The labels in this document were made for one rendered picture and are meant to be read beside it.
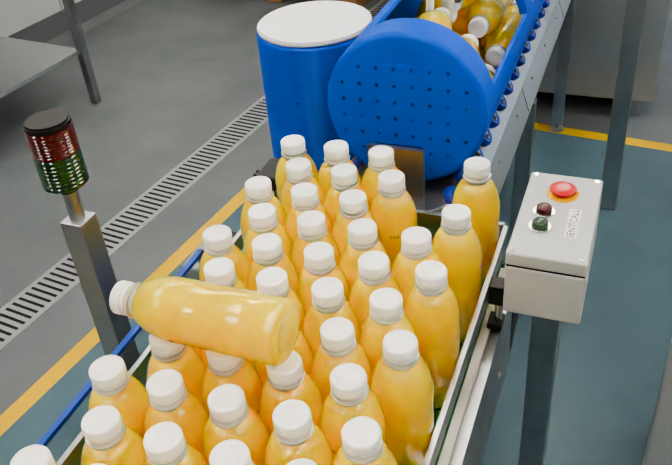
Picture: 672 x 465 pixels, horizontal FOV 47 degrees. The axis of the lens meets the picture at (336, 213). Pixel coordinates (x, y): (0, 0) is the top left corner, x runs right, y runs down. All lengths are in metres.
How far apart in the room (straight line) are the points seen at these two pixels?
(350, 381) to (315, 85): 1.11
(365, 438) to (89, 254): 0.57
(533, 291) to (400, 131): 0.45
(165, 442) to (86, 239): 0.45
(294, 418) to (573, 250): 0.42
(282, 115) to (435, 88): 0.68
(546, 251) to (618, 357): 1.48
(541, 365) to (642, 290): 1.51
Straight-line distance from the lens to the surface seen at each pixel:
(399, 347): 0.86
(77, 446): 1.02
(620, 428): 2.29
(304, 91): 1.84
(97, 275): 1.21
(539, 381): 1.26
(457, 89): 1.30
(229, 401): 0.83
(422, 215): 1.28
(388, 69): 1.32
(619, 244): 2.90
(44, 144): 1.09
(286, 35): 1.85
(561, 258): 1.00
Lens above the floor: 1.71
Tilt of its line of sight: 35 degrees down
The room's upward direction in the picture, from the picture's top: 5 degrees counter-clockwise
